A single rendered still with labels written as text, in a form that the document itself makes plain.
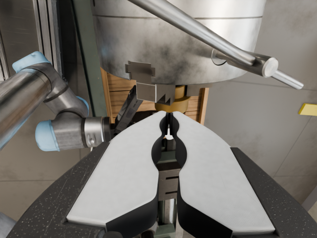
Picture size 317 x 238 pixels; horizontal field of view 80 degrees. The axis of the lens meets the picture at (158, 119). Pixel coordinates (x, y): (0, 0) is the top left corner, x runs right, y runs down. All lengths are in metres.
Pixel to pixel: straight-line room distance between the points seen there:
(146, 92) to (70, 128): 0.22
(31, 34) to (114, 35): 1.10
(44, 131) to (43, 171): 1.71
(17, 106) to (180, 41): 0.29
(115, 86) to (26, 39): 0.85
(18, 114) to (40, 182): 1.95
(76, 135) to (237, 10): 0.39
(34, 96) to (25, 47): 0.99
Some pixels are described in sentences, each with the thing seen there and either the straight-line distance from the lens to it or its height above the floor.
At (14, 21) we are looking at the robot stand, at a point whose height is 0.21.
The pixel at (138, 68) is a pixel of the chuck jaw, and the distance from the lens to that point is 0.31.
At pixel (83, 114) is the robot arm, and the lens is 0.57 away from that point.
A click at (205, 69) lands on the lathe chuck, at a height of 1.24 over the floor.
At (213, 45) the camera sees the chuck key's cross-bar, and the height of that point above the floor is 1.32.
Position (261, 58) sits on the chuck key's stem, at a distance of 0.25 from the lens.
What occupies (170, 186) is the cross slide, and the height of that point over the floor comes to 0.97.
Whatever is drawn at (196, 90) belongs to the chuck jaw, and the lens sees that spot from 0.46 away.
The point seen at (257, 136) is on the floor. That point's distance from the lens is 2.38.
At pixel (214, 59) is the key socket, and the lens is 0.30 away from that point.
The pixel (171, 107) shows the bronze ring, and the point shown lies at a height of 1.12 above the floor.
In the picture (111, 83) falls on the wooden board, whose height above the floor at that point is 0.89.
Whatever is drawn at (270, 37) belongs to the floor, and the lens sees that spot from 1.93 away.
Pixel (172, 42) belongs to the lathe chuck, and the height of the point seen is 1.23.
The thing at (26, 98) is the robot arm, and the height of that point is 1.14.
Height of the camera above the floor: 1.50
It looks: 58 degrees down
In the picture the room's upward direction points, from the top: 161 degrees clockwise
